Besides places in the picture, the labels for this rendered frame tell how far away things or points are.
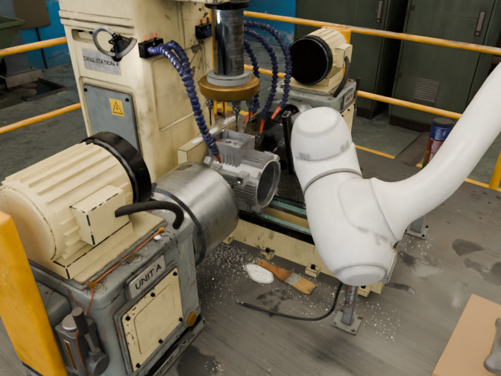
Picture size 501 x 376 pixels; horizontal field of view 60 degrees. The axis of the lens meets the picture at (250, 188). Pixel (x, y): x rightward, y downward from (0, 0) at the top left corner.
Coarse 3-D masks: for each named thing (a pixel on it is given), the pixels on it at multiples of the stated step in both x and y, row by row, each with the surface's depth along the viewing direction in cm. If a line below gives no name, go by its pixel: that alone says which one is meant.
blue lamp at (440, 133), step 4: (432, 124) 133; (432, 128) 133; (436, 128) 131; (440, 128) 131; (444, 128) 130; (448, 128) 130; (452, 128) 132; (432, 132) 133; (436, 132) 132; (440, 132) 131; (444, 132) 131; (448, 132) 131; (432, 136) 133; (436, 136) 132; (440, 136) 132; (444, 136) 131
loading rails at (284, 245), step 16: (272, 208) 148; (288, 208) 145; (304, 208) 144; (240, 224) 144; (256, 224) 140; (272, 224) 137; (288, 224) 137; (304, 224) 143; (224, 240) 147; (240, 240) 148; (256, 240) 144; (272, 240) 140; (288, 240) 137; (304, 240) 133; (272, 256) 141; (288, 256) 140; (304, 256) 136; (368, 288) 127
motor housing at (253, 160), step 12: (252, 156) 136; (264, 156) 136; (228, 168) 137; (240, 168) 136; (252, 168) 134; (264, 168) 133; (276, 168) 144; (228, 180) 136; (252, 180) 133; (264, 180) 148; (276, 180) 146; (240, 192) 135; (252, 192) 133; (264, 192) 147; (252, 204) 136; (264, 204) 142
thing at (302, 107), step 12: (276, 108) 155; (288, 108) 156; (300, 108) 158; (312, 108) 165; (252, 120) 156; (276, 120) 152; (252, 132) 159; (264, 132) 157; (276, 132) 154; (264, 144) 159; (276, 144) 156
